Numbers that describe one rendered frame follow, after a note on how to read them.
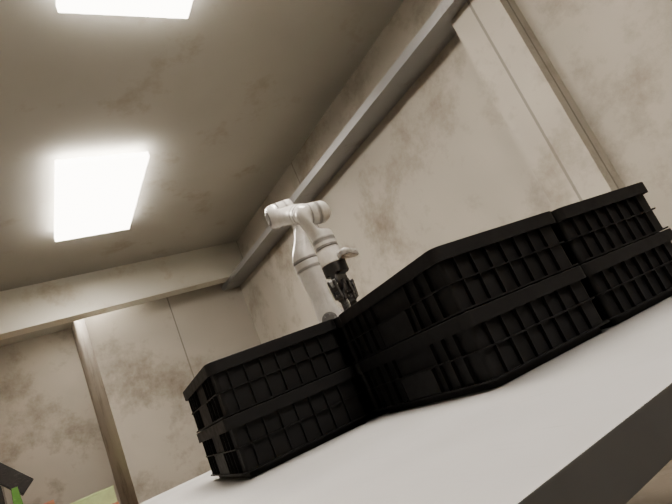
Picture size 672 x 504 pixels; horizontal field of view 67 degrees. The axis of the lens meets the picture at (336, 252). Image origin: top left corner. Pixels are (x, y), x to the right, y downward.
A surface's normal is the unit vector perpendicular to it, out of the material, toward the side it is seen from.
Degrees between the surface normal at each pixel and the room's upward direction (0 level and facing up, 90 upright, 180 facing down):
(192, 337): 90
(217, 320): 90
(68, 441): 90
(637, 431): 90
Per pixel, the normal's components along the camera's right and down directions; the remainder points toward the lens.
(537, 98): -0.81, 0.21
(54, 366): 0.44, -0.40
